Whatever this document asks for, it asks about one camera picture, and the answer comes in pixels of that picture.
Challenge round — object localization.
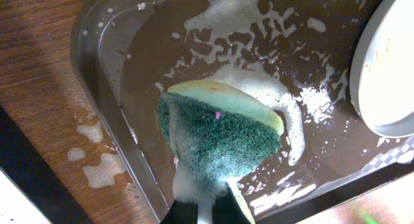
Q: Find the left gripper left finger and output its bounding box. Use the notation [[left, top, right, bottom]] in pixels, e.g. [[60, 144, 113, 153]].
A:
[[160, 199, 198, 224]]

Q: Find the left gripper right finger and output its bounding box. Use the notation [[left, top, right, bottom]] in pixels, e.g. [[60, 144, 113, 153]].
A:
[[212, 184, 250, 224]]

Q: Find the green yellow sponge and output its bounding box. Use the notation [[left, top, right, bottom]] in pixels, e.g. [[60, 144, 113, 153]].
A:
[[158, 80, 284, 203]]

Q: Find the pale blue plate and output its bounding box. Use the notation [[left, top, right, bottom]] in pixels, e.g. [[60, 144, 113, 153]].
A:
[[349, 0, 413, 138]]

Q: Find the dark brown plate tray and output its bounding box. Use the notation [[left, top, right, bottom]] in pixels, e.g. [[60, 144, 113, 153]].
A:
[[71, 0, 413, 223]]

